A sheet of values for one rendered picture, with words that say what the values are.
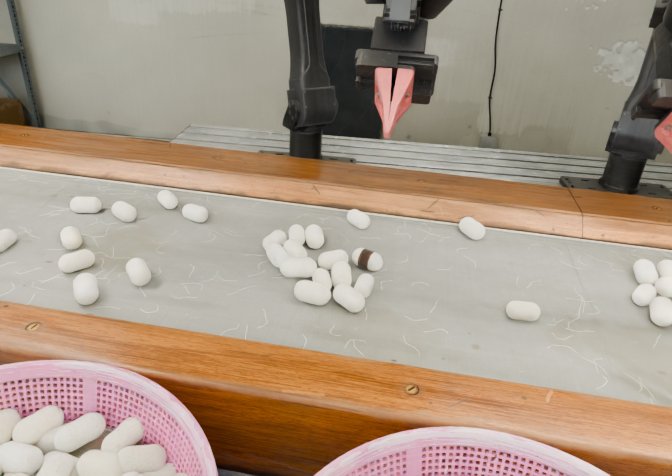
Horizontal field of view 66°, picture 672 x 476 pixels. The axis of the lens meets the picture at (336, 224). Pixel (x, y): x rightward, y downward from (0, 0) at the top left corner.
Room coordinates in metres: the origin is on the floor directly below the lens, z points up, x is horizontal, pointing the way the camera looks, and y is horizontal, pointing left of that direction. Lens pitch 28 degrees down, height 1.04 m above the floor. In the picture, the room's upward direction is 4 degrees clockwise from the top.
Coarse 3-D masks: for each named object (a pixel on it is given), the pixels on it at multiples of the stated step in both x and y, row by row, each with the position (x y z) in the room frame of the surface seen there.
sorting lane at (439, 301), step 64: (0, 192) 0.60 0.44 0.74; (64, 192) 0.62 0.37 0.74; (128, 192) 0.63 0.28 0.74; (192, 192) 0.64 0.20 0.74; (0, 256) 0.45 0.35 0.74; (128, 256) 0.47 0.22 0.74; (192, 256) 0.48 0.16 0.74; (256, 256) 0.49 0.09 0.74; (384, 256) 0.50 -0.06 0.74; (448, 256) 0.51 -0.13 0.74; (512, 256) 0.52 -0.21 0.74; (576, 256) 0.53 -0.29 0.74; (640, 256) 0.54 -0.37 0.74; (128, 320) 0.36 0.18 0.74; (192, 320) 0.37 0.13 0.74; (256, 320) 0.37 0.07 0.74; (320, 320) 0.38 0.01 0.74; (384, 320) 0.39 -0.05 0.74; (448, 320) 0.39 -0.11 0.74; (512, 320) 0.40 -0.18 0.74; (576, 320) 0.41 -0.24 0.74; (640, 320) 0.41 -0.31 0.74; (576, 384) 0.32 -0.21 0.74; (640, 384) 0.32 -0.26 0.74
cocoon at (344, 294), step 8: (336, 288) 0.41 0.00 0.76; (344, 288) 0.41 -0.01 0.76; (352, 288) 0.41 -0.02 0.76; (336, 296) 0.40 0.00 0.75; (344, 296) 0.40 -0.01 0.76; (352, 296) 0.39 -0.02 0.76; (360, 296) 0.40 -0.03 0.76; (344, 304) 0.39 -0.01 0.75; (352, 304) 0.39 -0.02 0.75; (360, 304) 0.39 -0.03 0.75
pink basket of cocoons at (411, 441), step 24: (408, 432) 0.23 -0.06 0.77; (432, 432) 0.24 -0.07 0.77; (456, 432) 0.24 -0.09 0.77; (480, 432) 0.24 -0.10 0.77; (360, 456) 0.22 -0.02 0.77; (384, 456) 0.22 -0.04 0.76; (408, 456) 0.23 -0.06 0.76; (432, 456) 0.23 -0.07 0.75; (456, 456) 0.23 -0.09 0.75; (480, 456) 0.23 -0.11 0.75; (504, 456) 0.23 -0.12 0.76; (528, 456) 0.23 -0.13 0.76; (552, 456) 0.22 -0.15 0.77
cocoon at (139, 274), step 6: (138, 258) 0.44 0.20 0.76; (132, 264) 0.43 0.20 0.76; (138, 264) 0.42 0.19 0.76; (144, 264) 0.43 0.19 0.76; (126, 270) 0.43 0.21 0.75; (132, 270) 0.42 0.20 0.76; (138, 270) 0.42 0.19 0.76; (144, 270) 0.42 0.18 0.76; (132, 276) 0.41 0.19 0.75; (138, 276) 0.41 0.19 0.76; (144, 276) 0.41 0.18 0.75; (150, 276) 0.42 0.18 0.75; (132, 282) 0.41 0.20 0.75; (138, 282) 0.41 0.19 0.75; (144, 282) 0.41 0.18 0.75
